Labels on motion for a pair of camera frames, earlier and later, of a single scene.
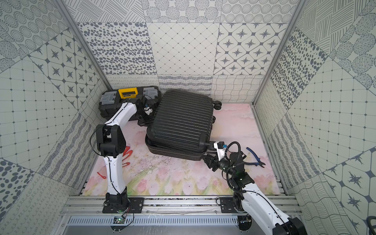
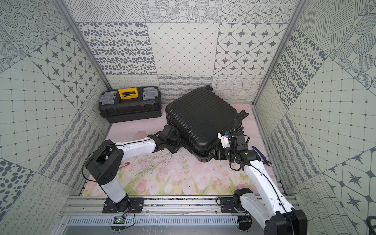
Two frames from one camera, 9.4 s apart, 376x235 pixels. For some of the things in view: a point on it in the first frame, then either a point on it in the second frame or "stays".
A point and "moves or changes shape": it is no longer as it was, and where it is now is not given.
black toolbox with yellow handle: [109, 100] stays
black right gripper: [214, 161] -> [219, 153]
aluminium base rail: [88, 211] stays
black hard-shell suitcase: [180, 124] moves or changes shape
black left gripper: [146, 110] -> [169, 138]
